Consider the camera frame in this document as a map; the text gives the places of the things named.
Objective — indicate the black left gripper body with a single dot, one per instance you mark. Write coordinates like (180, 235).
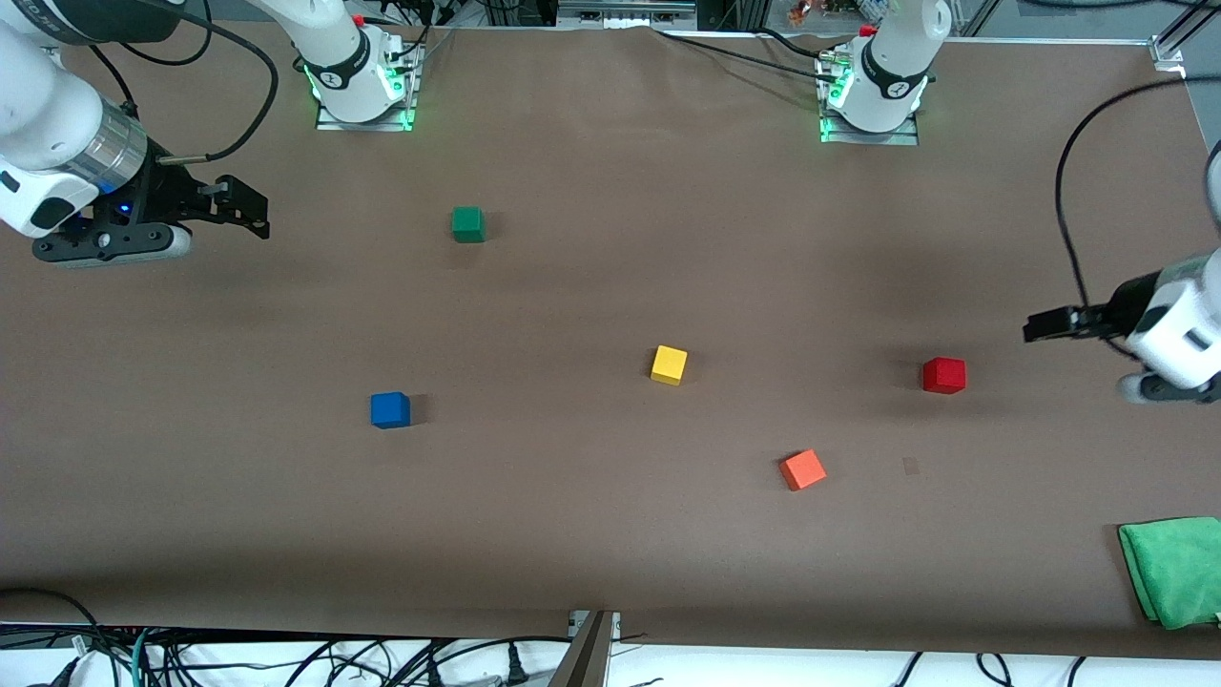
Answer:
(1112, 317)

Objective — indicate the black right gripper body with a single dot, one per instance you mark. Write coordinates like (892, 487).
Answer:
(164, 196)

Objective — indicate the red wooden block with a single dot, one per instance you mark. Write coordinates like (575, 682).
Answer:
(943, 376)

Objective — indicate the blue wooden block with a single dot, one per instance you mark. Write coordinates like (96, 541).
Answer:
(389, 410)

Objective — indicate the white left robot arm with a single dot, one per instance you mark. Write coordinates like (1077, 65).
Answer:
(892, 67)

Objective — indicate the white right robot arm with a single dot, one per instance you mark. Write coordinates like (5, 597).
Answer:
(48, 114)

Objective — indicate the green wooden block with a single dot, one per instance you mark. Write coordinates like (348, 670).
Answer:
(467, 224)

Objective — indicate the green microfibre cloth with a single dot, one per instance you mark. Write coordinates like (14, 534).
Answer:
(1178, 571)

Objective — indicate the orange wooden block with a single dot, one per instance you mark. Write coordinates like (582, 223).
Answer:
(803, 470)

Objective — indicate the yellow wooden block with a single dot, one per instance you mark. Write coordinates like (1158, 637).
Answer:
(669, 365)

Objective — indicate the brown table cover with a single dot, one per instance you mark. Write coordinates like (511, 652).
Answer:
(591, 544)

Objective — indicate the black power plug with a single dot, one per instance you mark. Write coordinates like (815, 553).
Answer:
(516, 666)

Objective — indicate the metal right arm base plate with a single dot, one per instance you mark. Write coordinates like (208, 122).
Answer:
(405, 91)

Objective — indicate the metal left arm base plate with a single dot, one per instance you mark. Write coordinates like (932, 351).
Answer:
(873, 138)

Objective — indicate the silver table corner bracket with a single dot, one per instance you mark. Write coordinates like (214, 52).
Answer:
(1168, 52)

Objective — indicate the aluminium profile post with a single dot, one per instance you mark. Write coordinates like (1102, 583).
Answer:
(587, 654)

